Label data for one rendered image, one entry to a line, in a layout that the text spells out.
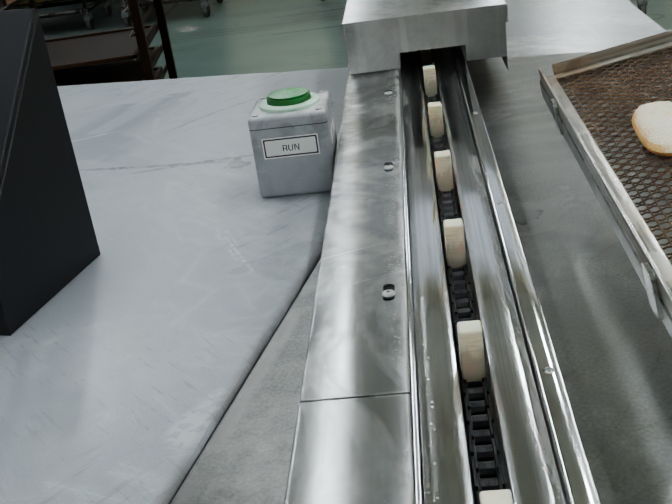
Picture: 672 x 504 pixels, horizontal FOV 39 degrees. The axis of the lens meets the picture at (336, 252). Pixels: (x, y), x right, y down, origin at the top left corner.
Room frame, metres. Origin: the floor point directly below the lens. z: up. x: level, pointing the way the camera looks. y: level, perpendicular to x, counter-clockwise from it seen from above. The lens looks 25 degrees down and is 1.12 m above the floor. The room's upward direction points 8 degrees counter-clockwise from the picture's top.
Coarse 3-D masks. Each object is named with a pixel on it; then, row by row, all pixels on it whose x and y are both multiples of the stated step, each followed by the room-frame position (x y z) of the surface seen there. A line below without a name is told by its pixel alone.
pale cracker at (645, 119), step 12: (648, 108) 0.64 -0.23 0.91; (660, 108) 0.63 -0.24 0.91; (636, 120) 0.63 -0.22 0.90; (648, 120) 0.62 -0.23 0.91; (660, 120) 0.61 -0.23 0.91; (636, 132) 0.62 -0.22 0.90; (648, 132) 0.60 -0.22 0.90; (660, 132) 0.59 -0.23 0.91; (648, 144) 0.59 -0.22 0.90; (660, 144) 0.58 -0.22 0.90
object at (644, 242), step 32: (576, 64) 0.81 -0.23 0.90; (608, 64) 0.80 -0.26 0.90; (640, 64) 0.78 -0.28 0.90; (576, 96) 0.75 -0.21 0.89; (640, 96) 0.70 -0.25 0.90; (576, 128) 0.67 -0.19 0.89; (608, 192) 0.53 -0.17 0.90; (640, 192) 0.53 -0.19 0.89; (640, 224) 0.49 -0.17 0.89; (640, 256) 0.45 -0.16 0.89
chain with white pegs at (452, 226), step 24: (432, 72) 0.99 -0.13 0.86; (432, 96) 0.99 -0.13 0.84; (432, 120) 0.85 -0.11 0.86; (432, 144) 0.83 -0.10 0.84; (456, 216) 0.65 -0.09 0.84; (456, 240) 0.57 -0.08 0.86; (456, 264) 0.57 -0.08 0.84; (456, 288) 0.55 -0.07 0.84; (456, 312) 0.51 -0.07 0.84; (456, 336) 0.48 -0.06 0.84; (480, 336) 0.43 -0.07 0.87; (480, 360) 0.43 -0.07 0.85; (480, 384) 0.43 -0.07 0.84; (480, 408) 0.41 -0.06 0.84; (480, 432) 0.39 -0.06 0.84; (480, 456) 0.37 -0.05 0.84; (480, 480) 0.35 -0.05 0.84; (504, 480) 0.35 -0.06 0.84
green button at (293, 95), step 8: (288, 88) 0.85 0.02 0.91; (296, 88) 0.85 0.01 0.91; (304, 88) 0.84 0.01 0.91; (272, 96) 0.83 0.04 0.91; (280, 96) 0.83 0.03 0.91; (288, 96) 0.82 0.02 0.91; (296, 96) 0.82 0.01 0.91; (304, 96) 0.82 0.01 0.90; (272, 104) 0.82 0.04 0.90; (280, 104) 0.82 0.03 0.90; (288, 104) 0.81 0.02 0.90
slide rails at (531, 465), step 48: (432, 192) 0.69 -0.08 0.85; (480, 192) 0.67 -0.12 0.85; (432, 240) 0.60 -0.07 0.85; (480, 240) 0.59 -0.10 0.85; (432, 288) 0.53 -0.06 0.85; (480, 288) 0.52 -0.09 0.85; (432, 336) 0.47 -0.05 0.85; (432, 384) 0.42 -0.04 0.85; (528, 384) 0.41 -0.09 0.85; (432, 432) 0.38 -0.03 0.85; (528, 432) 0.37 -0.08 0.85; (432, 480) 0.34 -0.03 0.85; (528, 480) 0.33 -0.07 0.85
